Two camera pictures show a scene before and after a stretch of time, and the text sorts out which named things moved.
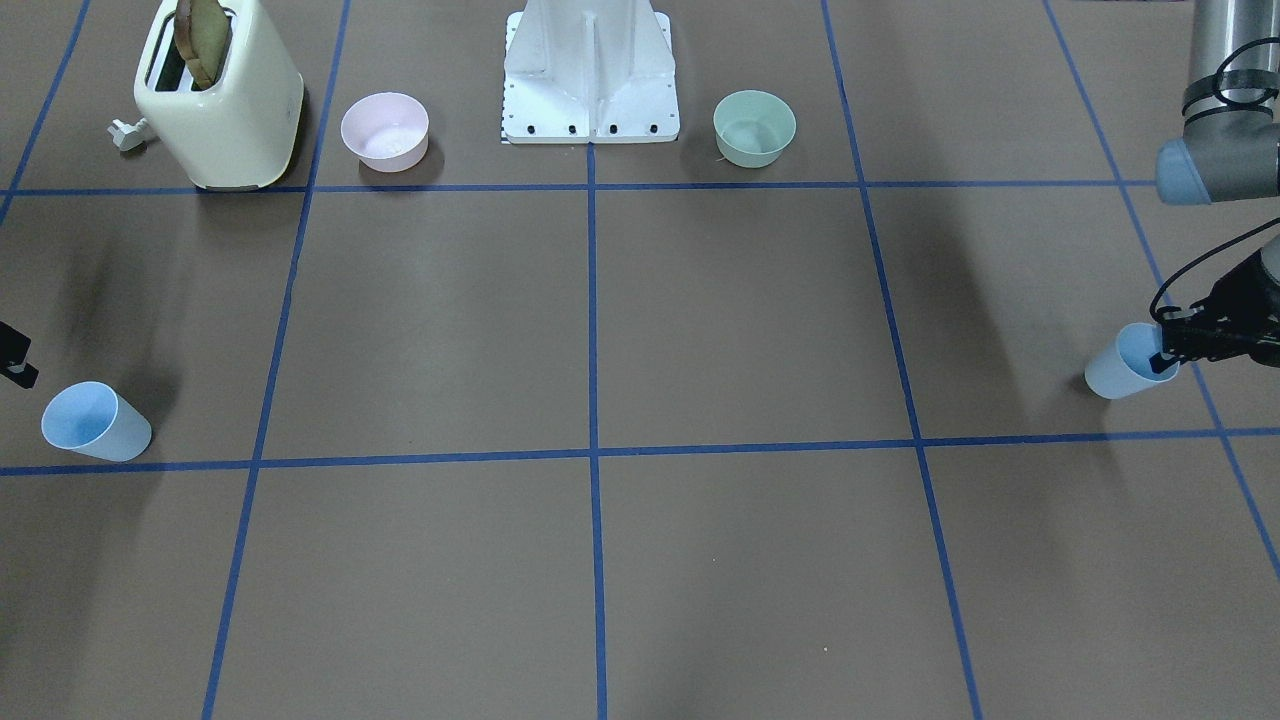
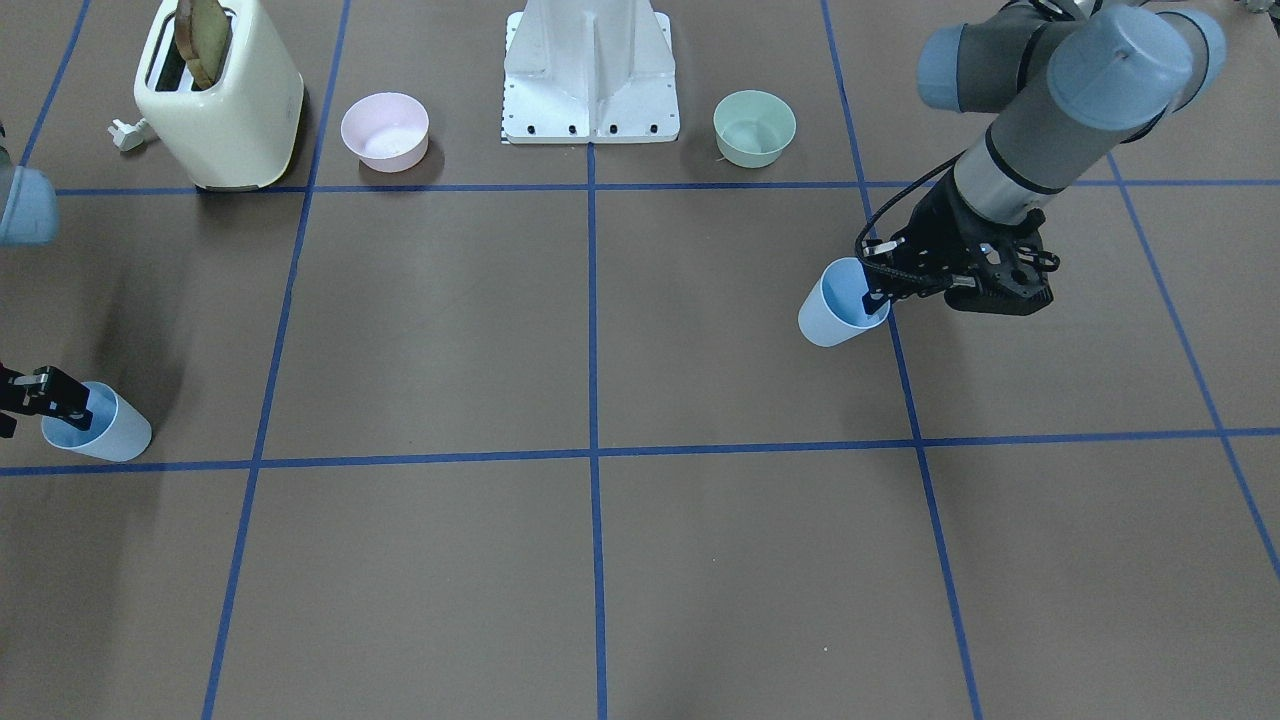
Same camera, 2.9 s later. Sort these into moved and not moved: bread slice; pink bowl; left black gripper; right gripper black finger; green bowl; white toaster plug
Moved: left black gripper; right gripper black finger
Not moved: pink bowl; bread slice; white toaster plug; green bowl
